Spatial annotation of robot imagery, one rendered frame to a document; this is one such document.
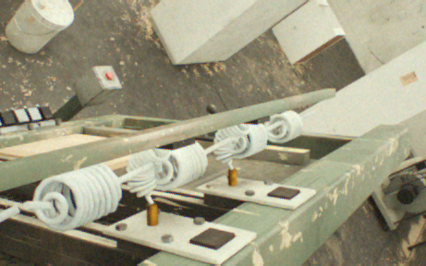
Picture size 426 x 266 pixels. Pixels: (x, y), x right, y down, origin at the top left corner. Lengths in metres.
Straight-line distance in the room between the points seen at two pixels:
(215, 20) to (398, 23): 5.89
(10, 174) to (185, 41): 3.88
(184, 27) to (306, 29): 2.66
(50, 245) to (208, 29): 3.45
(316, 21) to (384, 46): 3.25
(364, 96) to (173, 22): 2.12
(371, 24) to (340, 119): 4.61
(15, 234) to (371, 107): 4.54
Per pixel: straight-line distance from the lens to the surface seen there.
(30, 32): 3.22
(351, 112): 5.20
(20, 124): 2.06
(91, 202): 0.55
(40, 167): 0.44
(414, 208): 6.77
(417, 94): 5.05
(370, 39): 9.64
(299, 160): 1.47
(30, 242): 0.86
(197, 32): 4.19
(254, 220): 0.72
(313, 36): 6.53
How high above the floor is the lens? 2.31
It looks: 33 degrees down
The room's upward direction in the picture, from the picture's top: 58 degrees clockwise
